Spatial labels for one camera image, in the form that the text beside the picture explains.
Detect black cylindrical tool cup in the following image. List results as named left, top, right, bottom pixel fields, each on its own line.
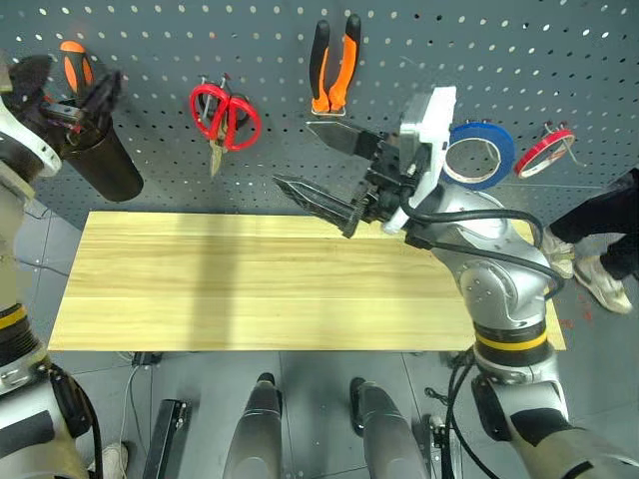
left=59, top=124, right=146, bottom=204

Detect orange and black pliers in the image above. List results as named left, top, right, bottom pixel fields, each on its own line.
left=308, top=13, right=362, bottom=115

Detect blue tape roll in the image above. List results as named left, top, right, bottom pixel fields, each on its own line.
left=438, top=121, right=516, bottom=191

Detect black table base bar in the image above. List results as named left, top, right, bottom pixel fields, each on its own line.
left=422, top=412, right=463, bottom=479
left=142, top=397, right=192, bottom=479

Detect thin white cable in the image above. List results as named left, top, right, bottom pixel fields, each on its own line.
left=118, top=366, right=141, bottom=450

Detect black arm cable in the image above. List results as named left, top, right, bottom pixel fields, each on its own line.
left=48, top=367, right=105, bottom=479
left=398, top=184, right=566, bottom=300

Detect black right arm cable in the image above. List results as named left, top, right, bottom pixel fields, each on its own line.
left=398, top=184, right=566, bottom=300

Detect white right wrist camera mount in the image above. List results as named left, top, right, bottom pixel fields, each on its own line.
left=382, top=86, right=458, bottom=236

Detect grey rounded robot leg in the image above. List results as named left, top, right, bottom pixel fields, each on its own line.
left=348, top=376, right=431, bottom=479
left=228, top=371, right=285, bottom=479

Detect red handled scissors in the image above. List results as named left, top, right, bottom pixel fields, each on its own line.
left=189, top=82, right=264, bottom=179

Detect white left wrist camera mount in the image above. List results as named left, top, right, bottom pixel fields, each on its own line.
left=0, top=97, right=62, bottom=179

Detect black trouser leg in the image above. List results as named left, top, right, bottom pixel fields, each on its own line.
left=598, top=233, right=639, bottom=281
left=548, top=168, right=639, bottom=246

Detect grey rounded robot left leg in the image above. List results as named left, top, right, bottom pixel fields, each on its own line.
left=228, top=371, right=285, bottom=479

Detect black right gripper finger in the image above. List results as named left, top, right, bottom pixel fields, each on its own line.
left=306, top=120, right=388, bottom=159
left=272, top=174, right=370, bottom=240

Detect thin black cable bundle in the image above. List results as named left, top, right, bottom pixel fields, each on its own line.
left=445, top=348, right=481, bottom=479

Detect orange and black screwdriver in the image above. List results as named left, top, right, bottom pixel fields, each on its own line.
left=58, top=39, right=97, bottom=101

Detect black table bracket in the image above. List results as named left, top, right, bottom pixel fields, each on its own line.
left=130, top=350, right=165, bottom=369

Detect grey rounded robot right leg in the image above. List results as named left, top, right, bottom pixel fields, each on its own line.
left=348, top=376, right=431, bottom=479

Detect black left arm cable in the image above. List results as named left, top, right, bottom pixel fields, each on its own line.
left=48, top=367, right=105, bottom=479

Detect red tape roll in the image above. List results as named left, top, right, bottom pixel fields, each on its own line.
left=513, top=128, right=576, bottom=180

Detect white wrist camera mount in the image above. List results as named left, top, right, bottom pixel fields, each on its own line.
left=382, top=86, right=458, bottom=236
left=0, top=97, right=62, bottom=179

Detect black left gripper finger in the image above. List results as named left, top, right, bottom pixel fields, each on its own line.
left=8, top=54, right=55, bottom=131
left=79, top=69, right=125, bottom=134

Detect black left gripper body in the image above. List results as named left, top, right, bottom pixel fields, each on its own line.
left=39, top=98, right=87, bottom=147

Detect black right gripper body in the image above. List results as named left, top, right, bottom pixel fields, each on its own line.
left=358, top=137, right=418, bottom=225

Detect grey metal pegboard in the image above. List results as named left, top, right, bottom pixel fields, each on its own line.
left=0, top=0, right=639, bottom=236

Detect metal tape hook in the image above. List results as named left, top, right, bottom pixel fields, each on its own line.
left=543, top=121, right=588, bottom=169

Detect white sneaker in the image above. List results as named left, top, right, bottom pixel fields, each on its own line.
left=572, top=255, right=634, bottom=315
left=88, top=441, right=130, bottom=479
left=541, top=227, right=576, bottom=279

